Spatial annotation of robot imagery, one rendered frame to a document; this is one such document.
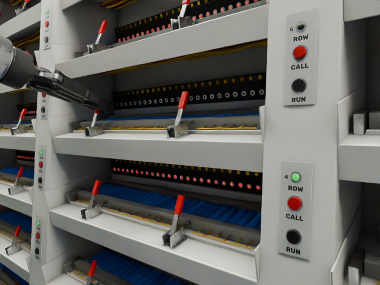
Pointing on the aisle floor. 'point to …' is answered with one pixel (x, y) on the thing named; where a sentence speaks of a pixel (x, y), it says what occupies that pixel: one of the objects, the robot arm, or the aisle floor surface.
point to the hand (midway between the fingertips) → (95, 102)
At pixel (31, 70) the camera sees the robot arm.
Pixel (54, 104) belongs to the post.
